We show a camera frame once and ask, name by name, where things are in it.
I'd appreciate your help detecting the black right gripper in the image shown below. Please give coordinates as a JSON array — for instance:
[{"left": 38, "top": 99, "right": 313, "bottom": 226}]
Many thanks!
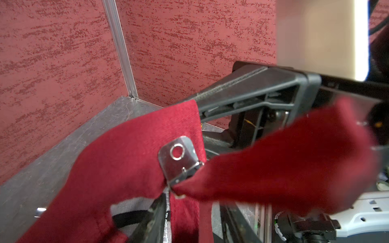
[{"left": 185, "top": 61, "right": 389, "bottom": 149}]

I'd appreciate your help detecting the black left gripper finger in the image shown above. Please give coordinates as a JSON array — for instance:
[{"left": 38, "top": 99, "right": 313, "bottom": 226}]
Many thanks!
[{"left": 127, "top": 194, "right": 167, "bottom": 243}]

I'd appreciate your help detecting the dark red baseball cap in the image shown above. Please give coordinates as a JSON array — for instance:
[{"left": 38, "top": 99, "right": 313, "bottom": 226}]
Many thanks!
[{"left": 20, "top": 98, "right": 381, "bottom": 243}]

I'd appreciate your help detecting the pink baseball cap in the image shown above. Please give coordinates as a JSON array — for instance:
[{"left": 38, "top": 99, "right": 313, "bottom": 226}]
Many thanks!
[{"left": 34, "top": 207, "right": 47, "bottom": 218}]

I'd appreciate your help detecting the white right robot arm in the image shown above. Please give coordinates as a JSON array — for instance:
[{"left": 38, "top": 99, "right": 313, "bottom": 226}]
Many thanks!
[{"left": 191, "top": 25, "right": 389, "bottom": 243}]

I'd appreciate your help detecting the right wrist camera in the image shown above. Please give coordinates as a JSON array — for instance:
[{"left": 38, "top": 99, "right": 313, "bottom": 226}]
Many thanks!
[{"left": 276, "top": 1, "right": 369, "bottom": 82}]

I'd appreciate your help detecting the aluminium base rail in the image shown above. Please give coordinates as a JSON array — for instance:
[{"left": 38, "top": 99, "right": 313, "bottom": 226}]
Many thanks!
[{"left": 212, "top": 201, "right": 274, "bottom": 243}]

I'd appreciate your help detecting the right rear aluminium corner post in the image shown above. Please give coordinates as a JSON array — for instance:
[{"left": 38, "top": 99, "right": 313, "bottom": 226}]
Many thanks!
[{"left": 102, "top": 0, "right": 139, "bottom": 99}]

